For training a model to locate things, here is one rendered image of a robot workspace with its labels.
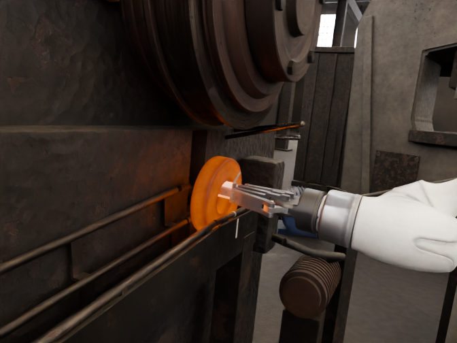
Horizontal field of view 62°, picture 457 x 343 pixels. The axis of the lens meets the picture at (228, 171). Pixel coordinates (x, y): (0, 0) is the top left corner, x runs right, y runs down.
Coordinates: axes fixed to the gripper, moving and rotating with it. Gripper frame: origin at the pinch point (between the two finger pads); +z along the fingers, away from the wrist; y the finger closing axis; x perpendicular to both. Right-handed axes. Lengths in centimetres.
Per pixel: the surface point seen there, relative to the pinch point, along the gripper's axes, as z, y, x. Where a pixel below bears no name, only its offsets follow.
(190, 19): -1.6, -18.9, 26.8
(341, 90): 58, 415, 46
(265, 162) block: -0.6, 22.5, 3.0
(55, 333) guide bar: -3.0, -39.6, -8.9
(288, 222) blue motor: 37, 198, -64
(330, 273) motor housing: -19.4, 34.3, -24.5
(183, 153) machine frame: 7.1, -2.8, 5.7
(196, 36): -1.7, -17.2, 25.0
